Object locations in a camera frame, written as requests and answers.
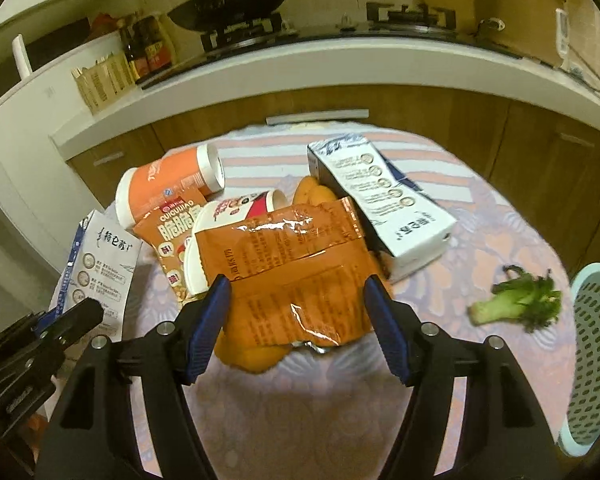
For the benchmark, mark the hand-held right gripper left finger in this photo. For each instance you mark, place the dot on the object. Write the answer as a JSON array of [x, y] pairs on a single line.
[[207, 332]]

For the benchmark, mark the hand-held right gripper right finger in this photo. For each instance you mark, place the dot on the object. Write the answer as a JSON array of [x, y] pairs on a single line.
[[387, 332]]

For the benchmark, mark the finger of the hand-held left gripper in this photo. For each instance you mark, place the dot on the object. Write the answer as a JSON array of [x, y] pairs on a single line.
[[77, 320]]

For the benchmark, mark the orange foil snack bag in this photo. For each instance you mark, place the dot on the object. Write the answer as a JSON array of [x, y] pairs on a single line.
[[285, 270]]

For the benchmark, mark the orange printed snack packet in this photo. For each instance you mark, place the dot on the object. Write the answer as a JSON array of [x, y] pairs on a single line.
[[167, 232]]

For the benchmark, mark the red and white paper cup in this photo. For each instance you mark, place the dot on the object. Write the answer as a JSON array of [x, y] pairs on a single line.
[[220, 215]]

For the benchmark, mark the white and blue milk carton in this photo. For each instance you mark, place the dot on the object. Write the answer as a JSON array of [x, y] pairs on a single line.
[[380, 195]]

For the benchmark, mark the orange cylinder container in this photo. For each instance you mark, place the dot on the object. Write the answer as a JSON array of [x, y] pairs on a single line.
[[160, 180]]

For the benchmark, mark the light blue plastic basket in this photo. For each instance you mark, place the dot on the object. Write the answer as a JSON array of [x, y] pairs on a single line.
[[595, 360]]

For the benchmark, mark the pink floral tablecloth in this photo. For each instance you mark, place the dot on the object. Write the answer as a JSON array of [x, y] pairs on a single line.
[[330, 425]]

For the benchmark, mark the green vegetable stem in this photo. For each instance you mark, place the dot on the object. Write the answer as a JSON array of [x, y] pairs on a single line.
[[515, 302]]

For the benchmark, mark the box of yellow packets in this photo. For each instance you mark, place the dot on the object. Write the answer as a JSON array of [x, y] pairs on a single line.
[[102, 82]]

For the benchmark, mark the black gas stove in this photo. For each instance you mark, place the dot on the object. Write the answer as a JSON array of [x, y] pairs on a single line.
[[330, 27]]

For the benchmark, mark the white plug-in timer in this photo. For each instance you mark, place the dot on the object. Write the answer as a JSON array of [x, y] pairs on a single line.
[[563, 32]]

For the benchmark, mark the brown rice cooker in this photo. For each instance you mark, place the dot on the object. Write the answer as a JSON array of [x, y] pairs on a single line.
[[517, 7]]

